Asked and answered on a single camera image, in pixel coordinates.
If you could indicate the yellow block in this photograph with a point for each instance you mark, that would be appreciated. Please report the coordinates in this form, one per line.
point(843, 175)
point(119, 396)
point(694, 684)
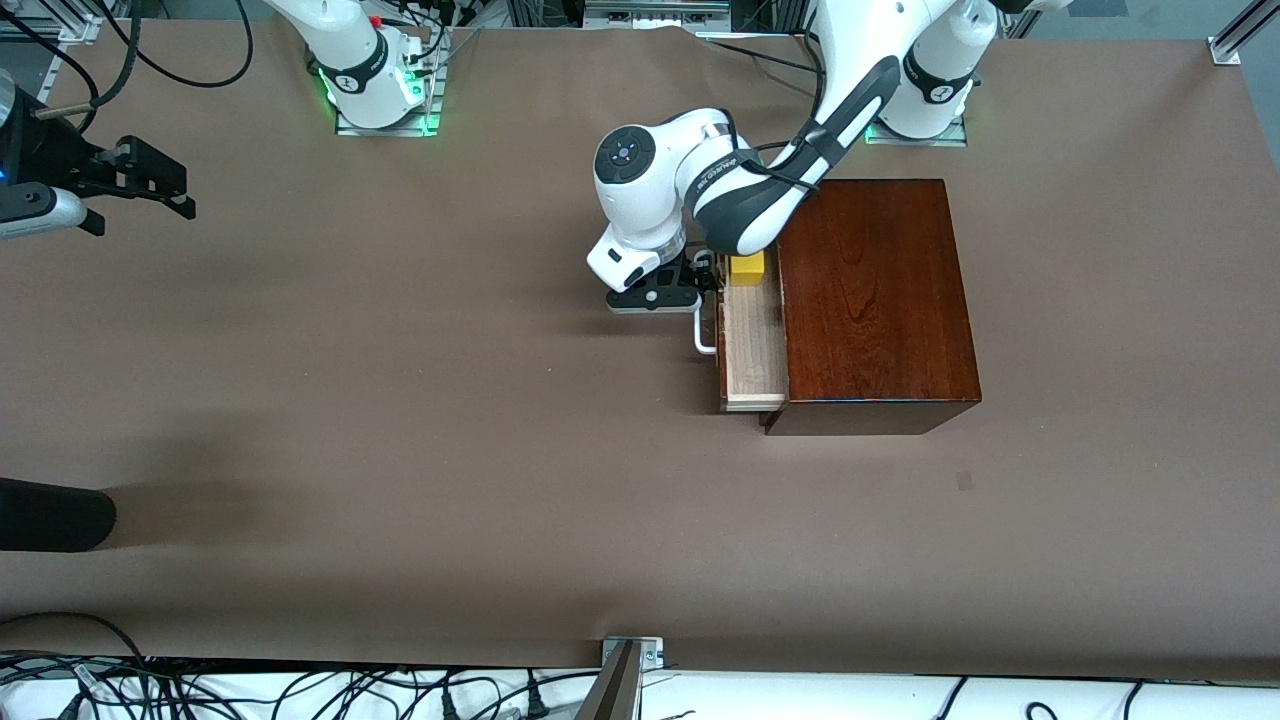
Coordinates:
point(747, 268)

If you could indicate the aluminium camera mount post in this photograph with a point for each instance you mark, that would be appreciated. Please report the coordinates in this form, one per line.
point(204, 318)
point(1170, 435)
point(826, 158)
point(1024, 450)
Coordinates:
point(620, 680)

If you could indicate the aluminium frame corner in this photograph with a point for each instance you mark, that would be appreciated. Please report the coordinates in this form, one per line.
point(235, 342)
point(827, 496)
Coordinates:
point(70, 25)

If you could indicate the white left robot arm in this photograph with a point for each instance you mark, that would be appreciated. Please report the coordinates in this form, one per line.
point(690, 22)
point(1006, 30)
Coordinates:
point(650, 190)

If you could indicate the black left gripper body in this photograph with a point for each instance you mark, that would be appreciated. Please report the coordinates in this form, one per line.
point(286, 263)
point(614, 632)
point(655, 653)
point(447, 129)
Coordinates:
point(692, 270)

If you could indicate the aluminium corner bracket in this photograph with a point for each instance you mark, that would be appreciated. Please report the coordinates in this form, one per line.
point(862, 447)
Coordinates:
point(1225, 48)

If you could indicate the dark brown wooden cabinet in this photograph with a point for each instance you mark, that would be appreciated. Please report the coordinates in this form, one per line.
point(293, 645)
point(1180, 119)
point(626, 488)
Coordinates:
point(880, 300)

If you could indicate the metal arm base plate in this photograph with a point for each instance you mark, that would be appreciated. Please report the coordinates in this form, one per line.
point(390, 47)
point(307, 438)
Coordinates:
point(915, 141)
point(385, 130)

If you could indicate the black cylinder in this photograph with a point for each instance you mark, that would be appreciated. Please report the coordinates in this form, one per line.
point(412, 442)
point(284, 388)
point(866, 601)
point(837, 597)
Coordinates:
point(50, 515)

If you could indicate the brown paper table cover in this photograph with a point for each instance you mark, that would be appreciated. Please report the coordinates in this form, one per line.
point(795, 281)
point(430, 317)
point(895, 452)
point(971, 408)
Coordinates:
point(500, 450)

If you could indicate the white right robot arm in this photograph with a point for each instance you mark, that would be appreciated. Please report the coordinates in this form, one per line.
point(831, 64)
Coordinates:
point(350, 50)

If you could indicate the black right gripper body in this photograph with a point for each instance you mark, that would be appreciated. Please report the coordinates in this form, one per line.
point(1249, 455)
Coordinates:
point(62, 152)

